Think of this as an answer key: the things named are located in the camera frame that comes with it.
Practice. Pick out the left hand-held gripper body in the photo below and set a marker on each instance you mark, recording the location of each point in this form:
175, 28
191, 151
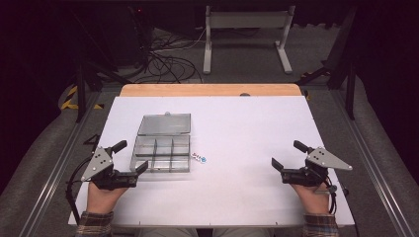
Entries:
99, 164

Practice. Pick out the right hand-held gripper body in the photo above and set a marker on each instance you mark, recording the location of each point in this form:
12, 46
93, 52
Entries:
324, 159

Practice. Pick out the person's left hand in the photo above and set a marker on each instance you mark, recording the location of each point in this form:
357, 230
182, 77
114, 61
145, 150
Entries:
102, 200

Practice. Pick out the person's right hand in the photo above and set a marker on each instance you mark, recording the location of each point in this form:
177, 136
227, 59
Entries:
314, 200

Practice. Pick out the clear plastic compartment box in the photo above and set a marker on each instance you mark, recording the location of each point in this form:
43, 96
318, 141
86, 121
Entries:
163, 144

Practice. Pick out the white table cover board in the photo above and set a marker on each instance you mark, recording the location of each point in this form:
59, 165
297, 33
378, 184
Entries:
237, 131

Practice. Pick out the small white blue object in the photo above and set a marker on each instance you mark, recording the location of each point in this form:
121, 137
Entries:
199, 158

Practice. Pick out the yellow black hazard tape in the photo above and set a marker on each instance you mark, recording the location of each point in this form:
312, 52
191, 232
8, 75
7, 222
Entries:
70, 98

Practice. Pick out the black tripod stand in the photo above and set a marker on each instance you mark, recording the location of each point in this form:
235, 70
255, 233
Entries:
84, 72

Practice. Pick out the black metal stand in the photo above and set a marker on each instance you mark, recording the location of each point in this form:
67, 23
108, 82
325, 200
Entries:
342, 65

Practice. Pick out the aluminium floor rail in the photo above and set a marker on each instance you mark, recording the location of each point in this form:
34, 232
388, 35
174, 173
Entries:
372, 164
62, 164

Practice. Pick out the white metal stand frame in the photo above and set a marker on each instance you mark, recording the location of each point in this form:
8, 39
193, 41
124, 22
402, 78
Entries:
247, 19

